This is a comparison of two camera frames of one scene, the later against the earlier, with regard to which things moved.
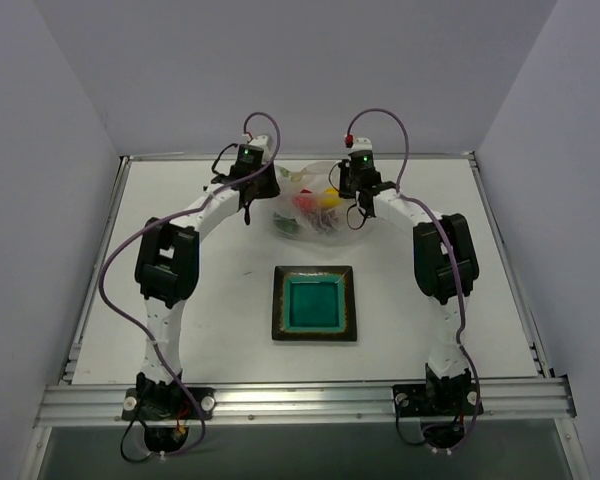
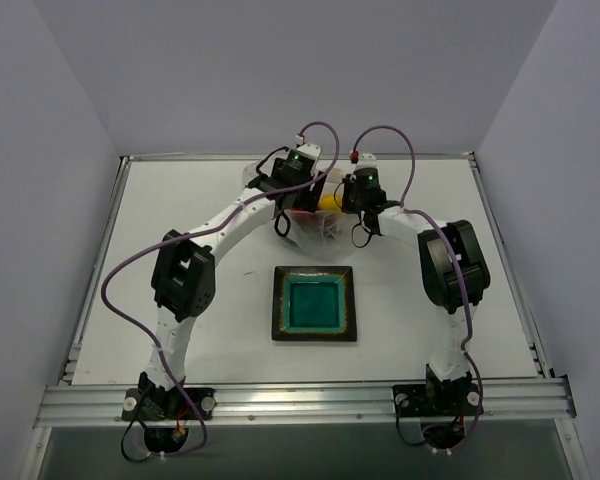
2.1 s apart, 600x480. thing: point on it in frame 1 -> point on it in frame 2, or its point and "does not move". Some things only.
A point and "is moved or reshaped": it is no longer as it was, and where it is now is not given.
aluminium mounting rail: (279, 402) does not move
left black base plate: (174, 404) does not move
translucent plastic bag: (309, 203) is moved or reshaped
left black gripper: (262, 185) -> (305, 198)
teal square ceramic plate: (313, 303) does not move
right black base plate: (419, 400) does not move
